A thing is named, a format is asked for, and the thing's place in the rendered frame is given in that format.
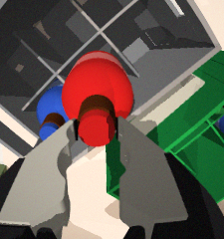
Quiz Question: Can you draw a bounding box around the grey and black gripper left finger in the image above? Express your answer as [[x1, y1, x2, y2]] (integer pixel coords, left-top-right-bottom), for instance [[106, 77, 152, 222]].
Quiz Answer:
[[0, 118, 79, 239]]

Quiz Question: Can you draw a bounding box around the red bottle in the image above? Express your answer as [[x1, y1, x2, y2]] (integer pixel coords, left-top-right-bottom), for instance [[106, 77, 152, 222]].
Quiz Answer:
[[62, 51, 133, 147]]

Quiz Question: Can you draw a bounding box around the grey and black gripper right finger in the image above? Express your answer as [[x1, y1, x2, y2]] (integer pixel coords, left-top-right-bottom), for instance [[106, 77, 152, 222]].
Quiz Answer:
[[115, 117, 224, 239]]

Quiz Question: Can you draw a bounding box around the green divided crate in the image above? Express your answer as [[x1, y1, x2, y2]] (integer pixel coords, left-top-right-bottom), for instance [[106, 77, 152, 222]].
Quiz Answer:
[[106, 50, 224, 203]]

